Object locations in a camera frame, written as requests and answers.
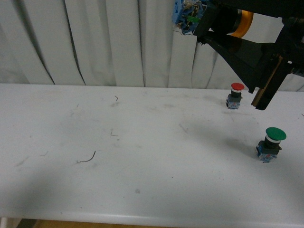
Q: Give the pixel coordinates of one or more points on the white pleated curtain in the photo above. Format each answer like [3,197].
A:
[105,43]

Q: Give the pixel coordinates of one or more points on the green push button switch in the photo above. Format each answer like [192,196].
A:
[269,148]

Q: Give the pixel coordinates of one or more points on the red push button switch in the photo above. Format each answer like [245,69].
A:
[234,98]

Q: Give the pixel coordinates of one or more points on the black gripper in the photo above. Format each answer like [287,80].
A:
[264,65]

